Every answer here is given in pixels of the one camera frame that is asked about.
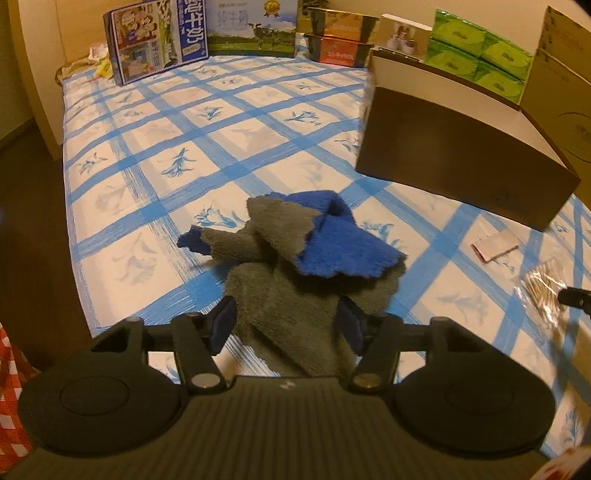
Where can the brown cardboard box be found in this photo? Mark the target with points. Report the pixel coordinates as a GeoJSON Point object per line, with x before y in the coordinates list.
{"type": "Point", "coordinates": [461, 157]}

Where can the beige wooden headboard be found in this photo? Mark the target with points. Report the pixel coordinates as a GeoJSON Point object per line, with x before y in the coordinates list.
{"type": "Point", "coordinates": [34, 78]}

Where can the yellow plastic wrapper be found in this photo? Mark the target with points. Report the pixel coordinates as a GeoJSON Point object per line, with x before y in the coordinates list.
{"type": "Point", "coordinates": [99, 67]}

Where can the green white milk box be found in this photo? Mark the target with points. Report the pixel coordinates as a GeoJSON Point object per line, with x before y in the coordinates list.
{"type": "Point", "coordinates": [251, 32]}

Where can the grey blue towel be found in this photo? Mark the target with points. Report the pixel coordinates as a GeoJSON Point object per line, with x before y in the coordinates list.
{"type": "Point", "coordinates": [286, 286]}

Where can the large cardboard carton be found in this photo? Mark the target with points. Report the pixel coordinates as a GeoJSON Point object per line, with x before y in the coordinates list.
{"type": "Point", "coordinates": [565, 92]}

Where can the orange black box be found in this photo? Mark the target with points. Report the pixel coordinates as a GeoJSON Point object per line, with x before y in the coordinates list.
{"type": "Point", "coordinates": [339, 50]}
{"type": "Point", "coordinates": [341, 25]}

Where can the clear plastic packet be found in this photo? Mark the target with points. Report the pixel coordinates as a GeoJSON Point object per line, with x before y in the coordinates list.
{"type": "Point", "coordinates": [545, 290]}

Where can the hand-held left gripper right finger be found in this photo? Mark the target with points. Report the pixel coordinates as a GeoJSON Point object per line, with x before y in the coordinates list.
{"type": "Point", "coordinates": [352, 325]}

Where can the red checkered cloth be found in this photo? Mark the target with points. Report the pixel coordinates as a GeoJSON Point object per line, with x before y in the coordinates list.
{"type": "Point", "coordinates": [11, 415]}

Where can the blue checkered bed sheet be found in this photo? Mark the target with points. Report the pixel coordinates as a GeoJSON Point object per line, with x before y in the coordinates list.
{"type": "Point", "coordinates": [152, 129]}

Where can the white picture box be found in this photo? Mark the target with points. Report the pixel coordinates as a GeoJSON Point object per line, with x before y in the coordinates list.
{"type": "Point", "coordinates": [401, 37]}

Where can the blue printed milk carton box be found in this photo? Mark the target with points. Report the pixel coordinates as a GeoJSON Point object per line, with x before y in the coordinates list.
{"type": "Point", "coordinates": [152, 41]}

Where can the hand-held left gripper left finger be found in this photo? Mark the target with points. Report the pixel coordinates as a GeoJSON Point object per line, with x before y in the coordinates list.
{"type": "Point", "coordinates": [224, 323]}

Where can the stack of green tissue packs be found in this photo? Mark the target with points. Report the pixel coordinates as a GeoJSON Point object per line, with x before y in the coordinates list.
{"type": "Point", "coordinates": [475, 55]}

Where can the small white red paper packet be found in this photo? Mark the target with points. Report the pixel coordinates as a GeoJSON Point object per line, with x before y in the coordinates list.
{"type": "Point", "coordinates": [496, 244]}

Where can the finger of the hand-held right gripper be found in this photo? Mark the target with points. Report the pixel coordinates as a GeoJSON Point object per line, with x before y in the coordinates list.
{"type": "Point", "coordinates": [577, 299]}

